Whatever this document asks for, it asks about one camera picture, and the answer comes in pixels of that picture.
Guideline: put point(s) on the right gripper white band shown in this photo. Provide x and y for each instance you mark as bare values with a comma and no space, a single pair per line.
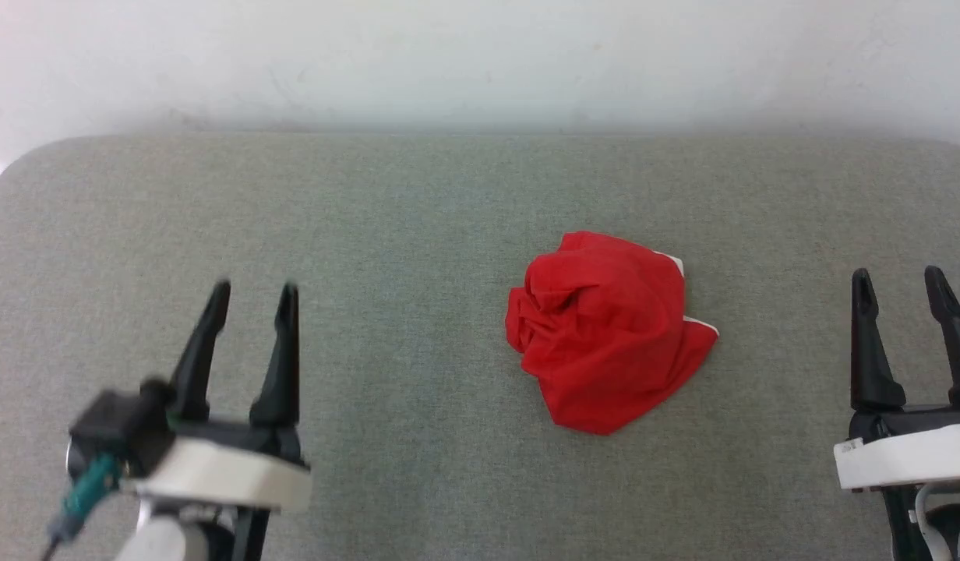
908,452

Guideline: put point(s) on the red shorts with white stripes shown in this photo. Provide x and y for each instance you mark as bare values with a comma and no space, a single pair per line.
605,335

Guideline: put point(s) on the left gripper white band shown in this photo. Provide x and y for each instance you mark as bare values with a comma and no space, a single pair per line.
223,467

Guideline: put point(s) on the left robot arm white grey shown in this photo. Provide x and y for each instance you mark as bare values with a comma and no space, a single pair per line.
192,538

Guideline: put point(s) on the grey fabric sofa seat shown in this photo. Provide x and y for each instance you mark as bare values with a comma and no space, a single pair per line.
418,234

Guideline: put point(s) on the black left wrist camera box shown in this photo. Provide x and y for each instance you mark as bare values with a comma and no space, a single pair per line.
118,428

